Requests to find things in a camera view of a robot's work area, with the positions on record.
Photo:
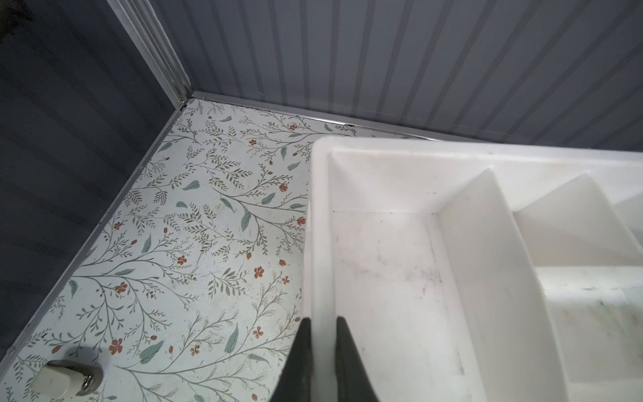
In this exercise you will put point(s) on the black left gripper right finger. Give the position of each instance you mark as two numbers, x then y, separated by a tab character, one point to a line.
352	378

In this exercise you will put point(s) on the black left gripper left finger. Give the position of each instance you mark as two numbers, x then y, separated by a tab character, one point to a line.
294	384

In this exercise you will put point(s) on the white plastic drawer organizer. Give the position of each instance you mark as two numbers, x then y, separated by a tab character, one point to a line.
476	271

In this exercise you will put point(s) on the small metal tape dispenser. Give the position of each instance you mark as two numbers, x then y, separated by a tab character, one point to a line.
60	379

